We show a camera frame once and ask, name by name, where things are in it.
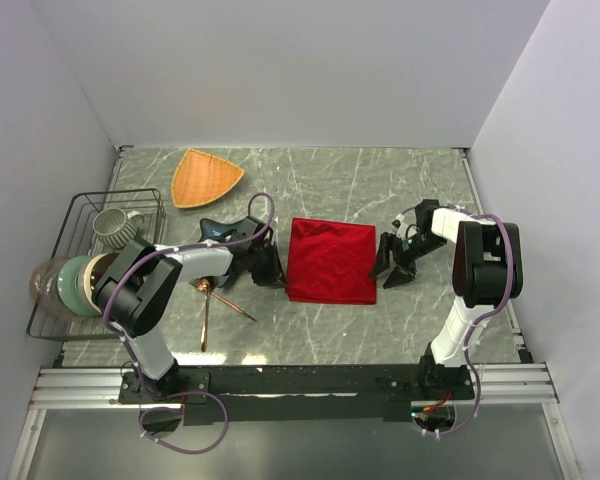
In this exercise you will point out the blue star-shaped dish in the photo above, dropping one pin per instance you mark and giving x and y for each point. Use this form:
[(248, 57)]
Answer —
[(223, 233)]

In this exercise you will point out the orange woven basket tray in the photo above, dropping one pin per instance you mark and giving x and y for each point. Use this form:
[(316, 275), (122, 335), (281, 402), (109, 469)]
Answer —
[(201, 178)]

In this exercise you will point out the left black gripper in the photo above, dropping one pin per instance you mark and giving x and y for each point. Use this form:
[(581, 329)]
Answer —
[(275, 276)]

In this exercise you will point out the copper fork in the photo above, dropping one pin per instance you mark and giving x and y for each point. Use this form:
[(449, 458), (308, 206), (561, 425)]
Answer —
[(195, 283)]

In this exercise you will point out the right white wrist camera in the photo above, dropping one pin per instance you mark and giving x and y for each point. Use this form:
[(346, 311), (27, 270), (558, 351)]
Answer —
[(402, 228)]

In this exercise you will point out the copper spoon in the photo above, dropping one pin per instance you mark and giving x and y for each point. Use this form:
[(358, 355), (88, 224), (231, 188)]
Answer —
[(205, 312)]

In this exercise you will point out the brown cream ceramic bowl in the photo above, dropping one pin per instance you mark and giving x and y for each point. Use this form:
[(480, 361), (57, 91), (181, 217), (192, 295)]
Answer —
[(89, 275)]

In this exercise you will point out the clear glass bowl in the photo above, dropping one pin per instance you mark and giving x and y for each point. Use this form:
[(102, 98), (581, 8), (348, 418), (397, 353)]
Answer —
[(43, 288)]

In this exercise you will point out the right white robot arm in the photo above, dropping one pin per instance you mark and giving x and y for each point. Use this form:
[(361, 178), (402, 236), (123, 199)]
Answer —
[(486, 273)]

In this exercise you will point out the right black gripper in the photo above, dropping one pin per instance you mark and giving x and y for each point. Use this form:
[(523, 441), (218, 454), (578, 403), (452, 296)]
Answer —
[(404, 272)]

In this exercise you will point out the black wire dish rack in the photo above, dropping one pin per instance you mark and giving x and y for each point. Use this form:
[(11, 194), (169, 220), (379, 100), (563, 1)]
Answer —
[(76, 238)]

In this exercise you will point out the aluminium frame rail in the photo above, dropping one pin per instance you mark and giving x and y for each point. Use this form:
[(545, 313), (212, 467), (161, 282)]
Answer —
[(98, 388)]

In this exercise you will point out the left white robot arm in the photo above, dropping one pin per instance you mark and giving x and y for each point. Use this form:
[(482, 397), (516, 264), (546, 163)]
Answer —
[(136, 288)]

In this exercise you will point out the red cloth napkin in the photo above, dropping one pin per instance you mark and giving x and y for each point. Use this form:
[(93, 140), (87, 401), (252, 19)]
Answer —
[(329, 262)]

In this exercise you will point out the green ceramic bowl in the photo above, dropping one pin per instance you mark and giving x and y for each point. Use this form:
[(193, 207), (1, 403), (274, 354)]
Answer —
[(67, 285)]

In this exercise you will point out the grey ribbed mug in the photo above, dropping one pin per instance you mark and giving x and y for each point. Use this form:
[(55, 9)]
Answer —
[(116, 227)]

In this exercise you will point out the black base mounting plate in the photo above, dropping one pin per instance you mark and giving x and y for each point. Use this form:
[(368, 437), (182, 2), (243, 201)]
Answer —
[(209, 394)]

